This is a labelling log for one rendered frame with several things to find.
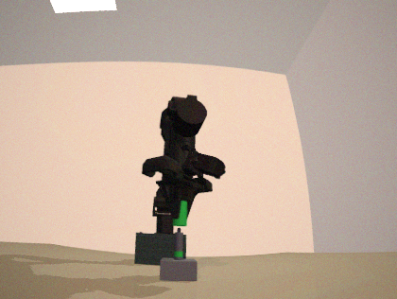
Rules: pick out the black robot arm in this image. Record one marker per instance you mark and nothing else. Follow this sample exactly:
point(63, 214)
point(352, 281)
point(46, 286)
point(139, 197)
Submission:
point(181, 121)

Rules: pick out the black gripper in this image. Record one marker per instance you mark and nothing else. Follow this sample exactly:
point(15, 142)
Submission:
point(178, 183)

